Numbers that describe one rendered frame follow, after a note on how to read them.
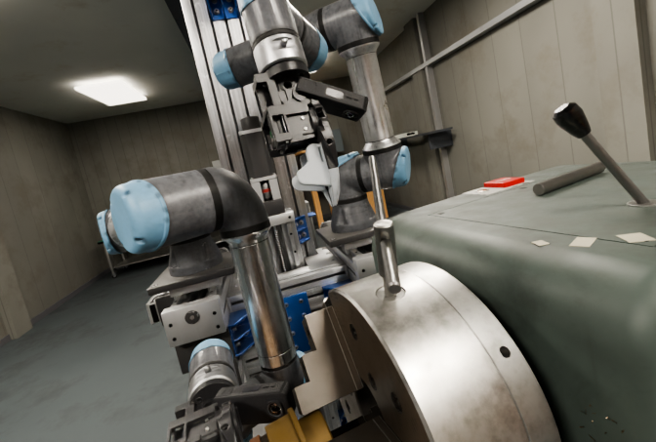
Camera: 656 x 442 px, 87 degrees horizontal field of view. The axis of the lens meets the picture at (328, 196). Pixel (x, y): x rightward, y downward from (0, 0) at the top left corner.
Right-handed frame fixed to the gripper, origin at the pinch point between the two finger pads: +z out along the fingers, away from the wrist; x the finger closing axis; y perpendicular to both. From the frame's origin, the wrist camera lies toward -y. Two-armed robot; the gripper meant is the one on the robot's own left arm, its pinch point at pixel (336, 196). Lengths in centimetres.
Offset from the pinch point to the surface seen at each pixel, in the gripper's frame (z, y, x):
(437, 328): 17.4, -0.6, 14.8
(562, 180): 7.6, -42.4, 0.9
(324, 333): 17.1, 7.6, 1.1
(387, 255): 8.8, 3.0, 16.3
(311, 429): 25.3, 12.9, 4.8
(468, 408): 23.4, 0.9, 18.1
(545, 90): -71, -302, -181
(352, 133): -222, -339, -669
